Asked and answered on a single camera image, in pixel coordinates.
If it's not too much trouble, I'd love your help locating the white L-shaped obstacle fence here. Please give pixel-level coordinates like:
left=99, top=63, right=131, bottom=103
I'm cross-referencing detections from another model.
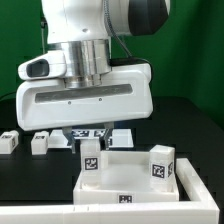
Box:
left=0, top=158, right=220, bottom=224

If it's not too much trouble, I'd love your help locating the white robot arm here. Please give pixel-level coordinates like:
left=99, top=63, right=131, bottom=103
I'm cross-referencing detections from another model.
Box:
left=16, top=0, right=170, bottom=143

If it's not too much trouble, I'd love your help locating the white cable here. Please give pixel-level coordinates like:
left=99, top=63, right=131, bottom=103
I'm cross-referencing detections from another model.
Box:
left=41, top=19, right=48, bottom=54

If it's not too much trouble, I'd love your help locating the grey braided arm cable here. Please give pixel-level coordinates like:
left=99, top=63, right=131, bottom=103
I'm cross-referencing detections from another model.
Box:
left=102, top=0, right=134, bottom=60

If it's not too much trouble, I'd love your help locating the black cable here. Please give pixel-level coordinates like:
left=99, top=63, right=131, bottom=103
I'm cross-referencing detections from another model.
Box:
left=0, top=91, right=18, bottom=102

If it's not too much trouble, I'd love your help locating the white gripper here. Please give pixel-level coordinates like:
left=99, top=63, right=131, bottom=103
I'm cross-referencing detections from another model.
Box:
left=16, top=51, right=153, bottom=154

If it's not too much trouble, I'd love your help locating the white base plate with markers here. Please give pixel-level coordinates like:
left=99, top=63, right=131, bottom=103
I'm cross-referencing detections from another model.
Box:
left=48, top=129, right=134, bottom=148

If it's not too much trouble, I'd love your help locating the white square table top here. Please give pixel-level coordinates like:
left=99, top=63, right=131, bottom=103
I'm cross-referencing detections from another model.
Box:
left=73, top=151, right=179, bottom=205

